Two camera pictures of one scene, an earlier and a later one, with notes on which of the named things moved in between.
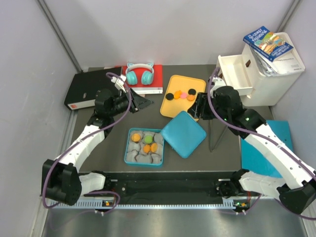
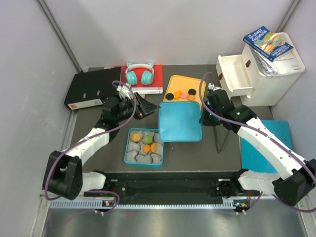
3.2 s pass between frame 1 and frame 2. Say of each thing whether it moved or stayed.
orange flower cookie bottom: stayed
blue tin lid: moved
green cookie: stayed
